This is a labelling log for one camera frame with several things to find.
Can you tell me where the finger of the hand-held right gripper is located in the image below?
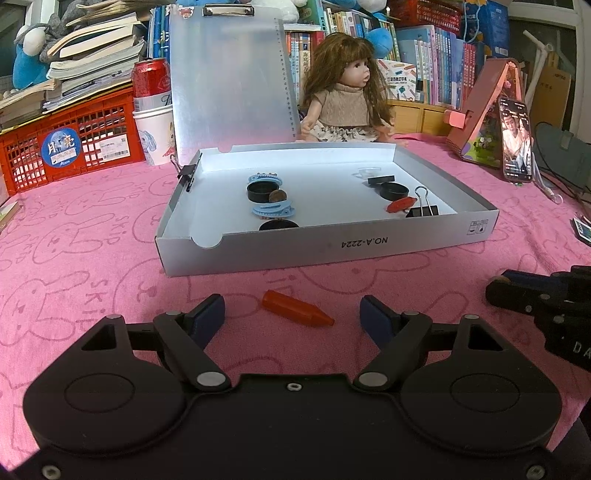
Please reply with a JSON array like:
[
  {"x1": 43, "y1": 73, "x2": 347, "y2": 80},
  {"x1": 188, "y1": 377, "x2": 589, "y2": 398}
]
[
  {"x1": 501, "y1": 270, "x2": 573, "y2": 291},
  {"x1": 485, "y1": 276, "x2": 540, "y2": 317}
]

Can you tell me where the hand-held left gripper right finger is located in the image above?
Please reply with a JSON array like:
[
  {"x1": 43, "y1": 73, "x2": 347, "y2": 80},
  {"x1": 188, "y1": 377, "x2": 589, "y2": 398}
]
[{"x1": 353, "y1": 295, "x2": 509, "y2": 391}]

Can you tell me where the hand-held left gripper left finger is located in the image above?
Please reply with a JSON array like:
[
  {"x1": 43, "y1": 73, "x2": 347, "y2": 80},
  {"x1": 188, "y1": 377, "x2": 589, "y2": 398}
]
[{"x1": 74, "y1": 294, "x2": 232, "y2": 393}]

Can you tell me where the white cardboard box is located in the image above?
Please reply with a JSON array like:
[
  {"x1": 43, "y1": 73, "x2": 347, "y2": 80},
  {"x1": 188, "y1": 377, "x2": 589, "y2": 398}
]
[{"x1": 154, "y1": 141, "x2": 499, "y2": 278}]

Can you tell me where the large black binder clip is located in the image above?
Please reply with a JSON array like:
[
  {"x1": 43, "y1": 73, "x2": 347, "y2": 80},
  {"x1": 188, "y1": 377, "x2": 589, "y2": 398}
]
[{"x1": 405, "y1": 186, "x2": 440, "y2": 219}]

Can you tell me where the blue bear hair clip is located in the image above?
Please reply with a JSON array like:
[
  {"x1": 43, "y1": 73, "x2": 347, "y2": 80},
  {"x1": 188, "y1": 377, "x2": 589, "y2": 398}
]
[{"x1": 252, "y1": 189, "x2": 295, "y2": 219}]

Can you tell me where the dark grey pouch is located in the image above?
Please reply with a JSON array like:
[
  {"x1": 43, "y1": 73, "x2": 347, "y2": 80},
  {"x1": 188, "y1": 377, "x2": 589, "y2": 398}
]
[{"x1": 533, "y1": 121, "x2": 591, "y2": 199}]

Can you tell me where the smartphone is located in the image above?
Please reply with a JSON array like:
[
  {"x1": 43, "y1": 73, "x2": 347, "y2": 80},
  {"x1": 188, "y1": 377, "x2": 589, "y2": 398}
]
[{"x1": 499, "y1": 96, "x2": 535, "y2": 184}]

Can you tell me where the pink rabbit-print towel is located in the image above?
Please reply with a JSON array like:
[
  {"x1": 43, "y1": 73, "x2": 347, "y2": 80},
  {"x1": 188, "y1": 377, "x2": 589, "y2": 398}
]
[{"x1": 0, "y1": 134, "x2": 591, "y2": 462}]

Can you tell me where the small black binder clip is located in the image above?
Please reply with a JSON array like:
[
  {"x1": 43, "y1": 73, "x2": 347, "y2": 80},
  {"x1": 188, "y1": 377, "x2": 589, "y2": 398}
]
[{"x1": 170, "y1": 152, "x2": 203, "y2": 192}]

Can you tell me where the brown cardboard sheet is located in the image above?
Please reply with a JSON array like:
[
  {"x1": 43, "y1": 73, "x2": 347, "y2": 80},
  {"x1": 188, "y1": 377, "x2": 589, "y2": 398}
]
[{"x1": 531, "y1": 51, "x2": 578, "y2": 134}]

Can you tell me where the wooden drawer box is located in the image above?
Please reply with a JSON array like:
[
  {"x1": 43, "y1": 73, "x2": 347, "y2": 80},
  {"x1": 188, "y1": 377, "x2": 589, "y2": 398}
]
[{"x1": 385, "y1": 99, "x2": 462, "y2": 137}]

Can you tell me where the white paper cup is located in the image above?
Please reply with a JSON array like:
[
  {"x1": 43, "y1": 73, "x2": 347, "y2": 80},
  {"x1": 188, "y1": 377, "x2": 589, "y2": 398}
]
[{"x1": 132, "y1": 92, "x2": 178, "y2": 166}]

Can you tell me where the brown-haired doll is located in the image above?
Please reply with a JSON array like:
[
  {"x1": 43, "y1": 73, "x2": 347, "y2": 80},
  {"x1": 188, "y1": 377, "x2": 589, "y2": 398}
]
[{"x1": 300, "y1": 32, "x2": 409, "y2": 147}]

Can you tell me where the white plastic pipe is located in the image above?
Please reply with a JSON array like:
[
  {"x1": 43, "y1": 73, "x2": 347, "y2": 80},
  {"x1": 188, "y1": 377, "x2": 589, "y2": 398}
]
[{"x1": 522, "y1": 30, "x2": 555, "y2": 112}]

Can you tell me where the translucent clipboard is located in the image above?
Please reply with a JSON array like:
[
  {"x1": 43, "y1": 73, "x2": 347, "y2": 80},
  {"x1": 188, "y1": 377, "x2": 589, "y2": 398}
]
[{"x1": 168, "y1": 4, "x2": 301, "y2": 167}]

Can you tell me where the row of pale blue books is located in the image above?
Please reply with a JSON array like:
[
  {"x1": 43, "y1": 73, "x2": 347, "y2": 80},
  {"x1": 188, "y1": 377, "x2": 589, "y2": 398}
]
[{"x1": 396, "y1": 24, "x2": 483, "y2": 108}]

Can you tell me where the white printed box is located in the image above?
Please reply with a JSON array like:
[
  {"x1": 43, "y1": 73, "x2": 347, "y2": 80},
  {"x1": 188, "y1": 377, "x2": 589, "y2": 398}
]
[{"x1": 378, "y1": 59, "x2": 419, "y2": 102}]

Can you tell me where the red plastic basket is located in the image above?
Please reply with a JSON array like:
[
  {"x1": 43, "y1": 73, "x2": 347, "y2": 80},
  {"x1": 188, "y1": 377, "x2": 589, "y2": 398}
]
[{"x1": 0, "y1": 85, "x2": 146, "y2": 195}]

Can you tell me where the red soda can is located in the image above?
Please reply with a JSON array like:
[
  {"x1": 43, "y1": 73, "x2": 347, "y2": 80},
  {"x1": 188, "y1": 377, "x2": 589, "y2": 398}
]
[{"x1": 131, "y1": 58, "x2": 172, "y2": 99}]

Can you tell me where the blue package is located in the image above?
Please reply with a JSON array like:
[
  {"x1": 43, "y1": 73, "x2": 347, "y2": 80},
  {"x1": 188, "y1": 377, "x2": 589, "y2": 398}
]
[{"x1": 462, "y1": 0, "x2": 511, "y2": 58}]

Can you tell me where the large blue plush toy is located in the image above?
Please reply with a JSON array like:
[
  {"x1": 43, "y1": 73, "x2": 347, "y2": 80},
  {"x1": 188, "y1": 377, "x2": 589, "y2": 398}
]
[{"x1": 355, "y1": 0, "x2": 397, "y2": 60}]

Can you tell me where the stack of worn books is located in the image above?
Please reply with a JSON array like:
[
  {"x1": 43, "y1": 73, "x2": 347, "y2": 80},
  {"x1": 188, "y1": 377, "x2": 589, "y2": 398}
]
[{"x1": 0, "y1": 0, "x2": 153, "y2": 132}]

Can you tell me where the red mesh basket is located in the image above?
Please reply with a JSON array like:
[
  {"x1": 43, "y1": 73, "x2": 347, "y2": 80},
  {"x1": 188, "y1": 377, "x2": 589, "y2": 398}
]
[{"x1": 387, "y1": 0, "x2": 464, "y2": 28}]

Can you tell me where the row of colourful books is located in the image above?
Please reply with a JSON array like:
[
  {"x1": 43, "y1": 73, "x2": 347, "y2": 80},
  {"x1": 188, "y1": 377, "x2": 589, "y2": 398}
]
[{"x1": 318, "y1": 0, "x2": 395, "y2": 47}]

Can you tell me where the blue and grey plush toy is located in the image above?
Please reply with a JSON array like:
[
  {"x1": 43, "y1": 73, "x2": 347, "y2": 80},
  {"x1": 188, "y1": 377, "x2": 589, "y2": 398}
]
[{"x1": 13, "y1": 14, "x2": 63, "y2": 89}]

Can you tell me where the white and pink plush toy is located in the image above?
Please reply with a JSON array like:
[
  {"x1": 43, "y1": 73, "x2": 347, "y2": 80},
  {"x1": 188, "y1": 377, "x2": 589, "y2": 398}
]
[{"x1": 277, "y1": 0, "x2": 309, "y2": 21}]

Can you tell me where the white cable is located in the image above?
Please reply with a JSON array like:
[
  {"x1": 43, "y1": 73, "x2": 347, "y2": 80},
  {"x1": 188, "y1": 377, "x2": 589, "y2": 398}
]
[{"x1": 531, "y1": 134, "x2": 564, "y2": 204}]

